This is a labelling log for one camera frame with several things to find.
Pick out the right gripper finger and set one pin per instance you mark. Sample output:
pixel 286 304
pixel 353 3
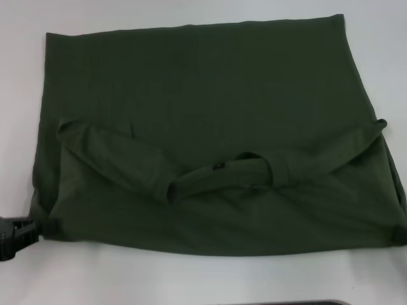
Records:
pixel 400 238

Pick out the dark green printed t-shirt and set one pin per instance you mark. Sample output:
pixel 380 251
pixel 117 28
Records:
pixel 203 95

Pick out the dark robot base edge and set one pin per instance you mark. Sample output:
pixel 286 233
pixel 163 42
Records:
pixel 273 302

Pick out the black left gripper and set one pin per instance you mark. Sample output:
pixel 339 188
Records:
pixel 16 236

